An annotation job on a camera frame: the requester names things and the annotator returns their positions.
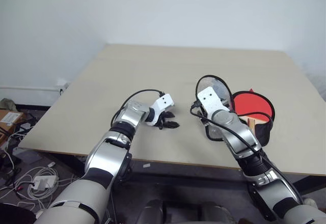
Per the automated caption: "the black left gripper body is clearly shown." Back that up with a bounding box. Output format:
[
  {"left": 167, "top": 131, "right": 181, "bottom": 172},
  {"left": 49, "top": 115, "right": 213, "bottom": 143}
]
[{"left": 155, "top": 110, "right": 171, "bottom": 130}]

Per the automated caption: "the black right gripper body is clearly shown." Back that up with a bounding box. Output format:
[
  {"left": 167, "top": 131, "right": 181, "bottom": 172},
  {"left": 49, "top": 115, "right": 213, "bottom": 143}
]
[{"left": 213, "top": 79, "right": 234, "bottom": 111}]

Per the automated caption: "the black paddle case clear lid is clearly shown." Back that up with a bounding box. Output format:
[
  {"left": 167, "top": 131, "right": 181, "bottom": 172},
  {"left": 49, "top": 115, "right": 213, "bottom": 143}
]
[{"left": 195, "top": 74, "right": 277, "bottom": 146}]

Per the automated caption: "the red table tennis paddle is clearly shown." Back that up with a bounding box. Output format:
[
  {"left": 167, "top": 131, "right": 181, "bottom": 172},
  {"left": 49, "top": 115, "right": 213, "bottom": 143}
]
[{"left": 232, "top": 88, "right": 276, "bottom": 134}]

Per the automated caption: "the white power adapter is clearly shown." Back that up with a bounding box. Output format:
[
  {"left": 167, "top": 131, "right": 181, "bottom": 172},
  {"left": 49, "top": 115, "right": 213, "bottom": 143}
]
[{"left": 32, "top": 175, "right": 58, "bottom": 190}]

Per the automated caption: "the brown cardboard box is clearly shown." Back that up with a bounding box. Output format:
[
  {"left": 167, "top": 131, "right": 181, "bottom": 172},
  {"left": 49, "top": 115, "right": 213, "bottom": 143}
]
[{"left": 0, "top": 108, "right": 28, "bottom": 143}]

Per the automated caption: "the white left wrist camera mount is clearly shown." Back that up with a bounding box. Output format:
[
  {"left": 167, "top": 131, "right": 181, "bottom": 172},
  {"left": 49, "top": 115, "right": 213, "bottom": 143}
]
[{"left": 145, "top": 94, "right": 176, "bottom": 127}]

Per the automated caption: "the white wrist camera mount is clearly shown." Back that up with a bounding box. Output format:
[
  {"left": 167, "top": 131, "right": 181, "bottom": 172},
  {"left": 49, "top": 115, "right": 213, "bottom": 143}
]
[
  {"left": 145, "top": 94, "right": 176, "bottom": 127},
  {"left": 197, "top": 86, "right": 231, "bottom": 119}
]

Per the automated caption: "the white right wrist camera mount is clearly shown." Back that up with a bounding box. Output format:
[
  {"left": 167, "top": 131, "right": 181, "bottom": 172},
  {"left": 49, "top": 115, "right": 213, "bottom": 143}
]
[{"left": 197, "top": 86, "right": 231, "bottom": 119}]

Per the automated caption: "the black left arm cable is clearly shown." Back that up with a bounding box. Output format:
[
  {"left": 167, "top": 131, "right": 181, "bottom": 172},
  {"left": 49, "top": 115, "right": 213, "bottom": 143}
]
[{"left": 111, "top": 89, "right": 165, "bottom": 130}]

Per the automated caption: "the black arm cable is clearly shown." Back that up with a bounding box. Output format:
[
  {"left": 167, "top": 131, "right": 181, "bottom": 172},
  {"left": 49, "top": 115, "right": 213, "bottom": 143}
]
[
  {"left": 111, "top": 89, "right": 165, "bottom": 130},
  {"left": 189, "top": 100, "right": 303, "bottom": 206}
]

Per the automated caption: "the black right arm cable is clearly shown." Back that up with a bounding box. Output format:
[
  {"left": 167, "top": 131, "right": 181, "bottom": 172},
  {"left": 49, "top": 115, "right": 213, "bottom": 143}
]
[{"left": 189, "top": 100, "right": 303, "bottom": 206}]

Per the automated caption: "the black table frame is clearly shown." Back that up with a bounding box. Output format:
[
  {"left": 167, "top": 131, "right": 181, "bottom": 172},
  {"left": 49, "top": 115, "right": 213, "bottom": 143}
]
[{"left": 42, "top": 152, "right": 326, "bottom": 197}]

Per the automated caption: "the white wall socket box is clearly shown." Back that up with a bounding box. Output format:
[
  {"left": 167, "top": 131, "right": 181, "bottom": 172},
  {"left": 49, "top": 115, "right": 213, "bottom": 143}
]
[{"left": 55, "top": 77, "right": 71, "bottom": 96}]

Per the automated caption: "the white wall cable duct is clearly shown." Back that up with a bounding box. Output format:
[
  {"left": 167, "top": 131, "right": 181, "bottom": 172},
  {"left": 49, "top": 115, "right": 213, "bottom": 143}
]
[{"left": 0, "top": 85, "right": 62, "bottom": 92}]

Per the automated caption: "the white floor cable bundle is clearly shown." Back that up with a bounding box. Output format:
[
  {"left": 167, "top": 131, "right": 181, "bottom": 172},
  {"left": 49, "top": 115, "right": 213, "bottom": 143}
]
[{"left": 0, "top": 166, "right": 77, "bottom": 211}]

